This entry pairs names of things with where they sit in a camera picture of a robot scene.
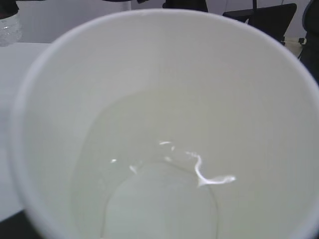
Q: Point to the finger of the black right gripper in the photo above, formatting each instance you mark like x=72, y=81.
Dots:
x=8, y=8

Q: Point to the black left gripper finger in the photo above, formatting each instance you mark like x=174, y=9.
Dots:
x=17, y=227

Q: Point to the dark chair at centre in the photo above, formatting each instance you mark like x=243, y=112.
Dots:
x=197, y=5

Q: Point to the black office chair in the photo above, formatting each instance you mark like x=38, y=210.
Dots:
x=273, y=21

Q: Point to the Nongfu Spring water bottle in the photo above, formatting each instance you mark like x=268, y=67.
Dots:
x=10, y=30

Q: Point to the white paper cup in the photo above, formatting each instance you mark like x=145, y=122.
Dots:
x=167, y=124

